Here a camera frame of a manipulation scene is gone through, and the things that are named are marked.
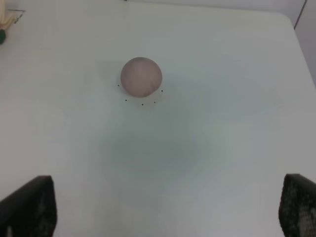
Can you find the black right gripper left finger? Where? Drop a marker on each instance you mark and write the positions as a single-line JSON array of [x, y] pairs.
[[30, 211]]

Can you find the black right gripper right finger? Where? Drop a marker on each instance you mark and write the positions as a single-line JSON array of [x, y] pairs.
[[297, 208]]

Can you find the cream linen bag green handles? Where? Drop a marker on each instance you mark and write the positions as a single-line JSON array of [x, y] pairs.
[[8, 17]]

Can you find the pink peach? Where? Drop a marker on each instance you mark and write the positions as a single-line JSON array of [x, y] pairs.
[[141, 77]]

